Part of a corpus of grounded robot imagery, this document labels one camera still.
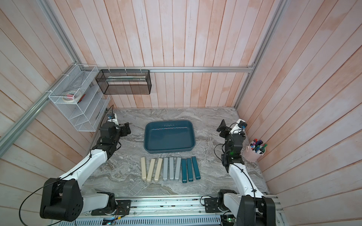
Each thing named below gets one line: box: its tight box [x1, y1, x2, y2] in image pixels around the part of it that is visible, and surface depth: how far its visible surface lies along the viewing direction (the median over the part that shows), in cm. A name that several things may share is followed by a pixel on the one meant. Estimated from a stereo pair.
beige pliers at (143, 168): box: [140, 156, 147, 181], surface depth 86 cm
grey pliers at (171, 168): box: [169, 157, 174, 181], surface depth 86 cm
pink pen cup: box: [243, 138, 268, 163], surface depth 85 cm
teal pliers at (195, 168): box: [191, 156, 201, 180], surface depth 87 cm
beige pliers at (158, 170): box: [154, 158, 163, 182], surface depth 85 cm
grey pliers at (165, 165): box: [163, 157, 169, 182], surface depth 86 cm
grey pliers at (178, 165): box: [174, 157, 182, 181], surface depth 86 cm
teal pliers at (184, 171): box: [181, 158, 188, 184], surface depth 86 cm
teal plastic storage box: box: [143, 120, 196, 154], surface depth 105 cm
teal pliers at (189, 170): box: [186, 158, 194, 182], surface depth 87 cm
